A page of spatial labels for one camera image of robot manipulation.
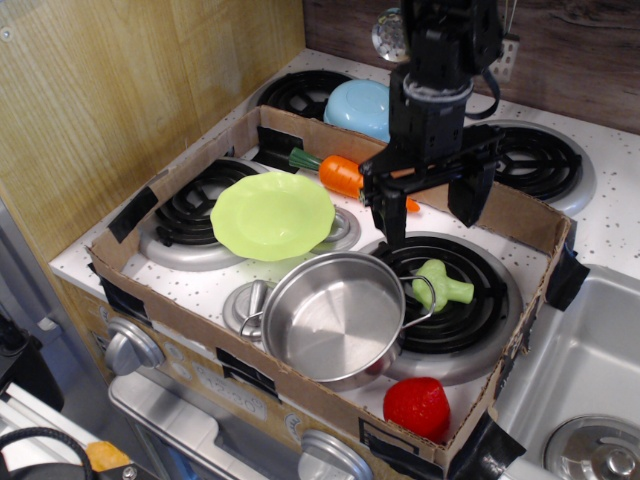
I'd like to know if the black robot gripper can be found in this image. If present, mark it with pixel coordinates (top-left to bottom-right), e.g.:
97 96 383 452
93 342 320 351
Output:
360 87 503 247

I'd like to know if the red toy strawberry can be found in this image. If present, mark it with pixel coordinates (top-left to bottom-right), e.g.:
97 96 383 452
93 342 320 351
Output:
383 377 451 443

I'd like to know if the silver oven knob left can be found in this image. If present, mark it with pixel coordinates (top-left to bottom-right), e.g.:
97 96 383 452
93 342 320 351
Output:
105 317 165 376

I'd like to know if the hanging silver slotted spatula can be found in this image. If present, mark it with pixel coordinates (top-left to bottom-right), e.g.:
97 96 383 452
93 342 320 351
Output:
491 0 520 84

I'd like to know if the silver stove top knob middle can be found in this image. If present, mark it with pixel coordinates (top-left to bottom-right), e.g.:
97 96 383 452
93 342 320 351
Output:
311 207 361 254

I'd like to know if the silver stove knob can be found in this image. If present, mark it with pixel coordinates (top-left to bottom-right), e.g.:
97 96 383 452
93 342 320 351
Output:
311 207 361 254
222 280 275 342

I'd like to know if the light blue plastic bowl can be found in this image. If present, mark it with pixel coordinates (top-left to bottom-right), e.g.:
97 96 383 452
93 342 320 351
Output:
323 80 390 143

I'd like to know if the light green plastic plate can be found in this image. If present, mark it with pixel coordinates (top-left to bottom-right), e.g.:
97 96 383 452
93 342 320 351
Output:
210 172 335 262

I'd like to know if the front right black burner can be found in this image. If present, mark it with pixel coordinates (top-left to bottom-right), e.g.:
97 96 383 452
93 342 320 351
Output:
362 232 523 386

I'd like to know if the stainless steel pan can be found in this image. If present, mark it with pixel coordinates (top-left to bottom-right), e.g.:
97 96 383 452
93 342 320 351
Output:
238 252 410 392

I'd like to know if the silver oven knob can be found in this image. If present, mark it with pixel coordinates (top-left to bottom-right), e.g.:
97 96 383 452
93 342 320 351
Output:
105 317 165 376
298 429 374 480

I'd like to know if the brown cardboard fence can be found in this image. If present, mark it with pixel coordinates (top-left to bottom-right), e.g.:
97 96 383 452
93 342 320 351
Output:
88 106 573 479

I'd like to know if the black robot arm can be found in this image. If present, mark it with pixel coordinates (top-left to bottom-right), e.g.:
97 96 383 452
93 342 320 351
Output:
359 1 503 246

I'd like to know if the green toy broccoli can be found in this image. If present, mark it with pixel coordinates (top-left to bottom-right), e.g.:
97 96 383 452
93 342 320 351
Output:
412 259 475 313

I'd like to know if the back right black burner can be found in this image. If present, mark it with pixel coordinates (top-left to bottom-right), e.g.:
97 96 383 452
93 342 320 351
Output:
483 120 597 217

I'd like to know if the orange object bottom left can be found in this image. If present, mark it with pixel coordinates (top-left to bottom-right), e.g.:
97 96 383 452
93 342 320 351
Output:
85 441 131 472

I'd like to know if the black cable bottom left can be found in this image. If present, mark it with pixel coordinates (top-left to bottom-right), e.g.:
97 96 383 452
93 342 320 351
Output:
0 426 94 480

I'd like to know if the silver stove top knob front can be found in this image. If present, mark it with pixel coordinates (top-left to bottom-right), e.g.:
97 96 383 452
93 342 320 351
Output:
222 280 275 342

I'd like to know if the silver oven door handle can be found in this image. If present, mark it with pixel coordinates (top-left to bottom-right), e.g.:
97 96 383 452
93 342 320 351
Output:
108 372 271 480

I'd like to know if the front left black burner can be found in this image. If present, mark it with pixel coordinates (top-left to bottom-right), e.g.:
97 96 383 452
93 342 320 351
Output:
140 157 267 272

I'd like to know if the hanging silver strainer ladle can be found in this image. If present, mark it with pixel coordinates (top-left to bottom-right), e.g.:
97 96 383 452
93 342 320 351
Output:
371 7 409 63

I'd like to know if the silver sink drain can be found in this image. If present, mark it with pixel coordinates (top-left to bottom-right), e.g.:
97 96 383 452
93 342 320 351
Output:
542 415 639 479

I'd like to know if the silver sink basin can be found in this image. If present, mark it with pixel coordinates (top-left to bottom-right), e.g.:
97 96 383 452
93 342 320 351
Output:
496 266 639 479

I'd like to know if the orange toy carrot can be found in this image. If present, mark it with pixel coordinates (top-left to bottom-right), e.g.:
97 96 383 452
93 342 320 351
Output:
288 146 422 214

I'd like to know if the silver oven knob right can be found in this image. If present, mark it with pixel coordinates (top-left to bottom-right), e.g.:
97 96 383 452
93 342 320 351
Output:
298 429 374 480

